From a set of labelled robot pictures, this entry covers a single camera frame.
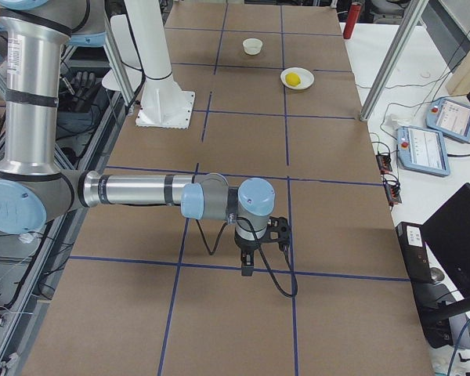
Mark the red circuit board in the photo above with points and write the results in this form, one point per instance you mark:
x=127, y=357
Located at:
x=384, y=162
x=392, y=191

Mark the aluminium frame post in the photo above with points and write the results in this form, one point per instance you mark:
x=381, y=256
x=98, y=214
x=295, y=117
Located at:
x=411, y=17

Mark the teach pendant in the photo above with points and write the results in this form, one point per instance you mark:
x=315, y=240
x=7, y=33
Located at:
x=422, y=150
x=450, y=118

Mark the black box device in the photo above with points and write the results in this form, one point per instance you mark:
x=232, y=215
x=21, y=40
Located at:
x=414, y=252

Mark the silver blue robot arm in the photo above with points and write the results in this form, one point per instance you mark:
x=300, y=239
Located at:
x=33, y=190

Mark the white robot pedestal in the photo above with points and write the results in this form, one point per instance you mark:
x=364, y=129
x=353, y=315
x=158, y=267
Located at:
x=163, y=103

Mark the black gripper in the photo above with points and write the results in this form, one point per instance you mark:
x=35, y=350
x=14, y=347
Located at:
x=247, y=246

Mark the yellow lemon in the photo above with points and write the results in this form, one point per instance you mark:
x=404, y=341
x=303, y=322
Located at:
x=292, y=79

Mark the red cylinder bottle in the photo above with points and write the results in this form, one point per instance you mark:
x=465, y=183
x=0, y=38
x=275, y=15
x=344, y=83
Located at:
x=352, y=18

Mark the lower red circuit board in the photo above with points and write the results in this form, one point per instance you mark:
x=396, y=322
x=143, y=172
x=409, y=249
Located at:
x=392, y=191

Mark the black laptop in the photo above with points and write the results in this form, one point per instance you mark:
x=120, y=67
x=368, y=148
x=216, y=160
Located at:
x=447, y=233

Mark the near teach pendant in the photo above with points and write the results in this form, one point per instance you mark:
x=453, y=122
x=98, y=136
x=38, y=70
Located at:
x=422, y=150

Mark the white bowl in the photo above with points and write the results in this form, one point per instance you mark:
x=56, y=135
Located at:
x=252, y=46

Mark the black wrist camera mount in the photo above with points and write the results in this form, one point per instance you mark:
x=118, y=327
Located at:
x=278, y=231

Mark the white plate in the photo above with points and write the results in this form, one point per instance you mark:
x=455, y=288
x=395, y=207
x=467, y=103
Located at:
x=307, y=77

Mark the upper red circuit board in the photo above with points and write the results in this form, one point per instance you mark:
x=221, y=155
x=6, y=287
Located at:
x=384, y=162

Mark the far teach pendant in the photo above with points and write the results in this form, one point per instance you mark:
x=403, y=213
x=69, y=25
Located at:
x=450, y=118

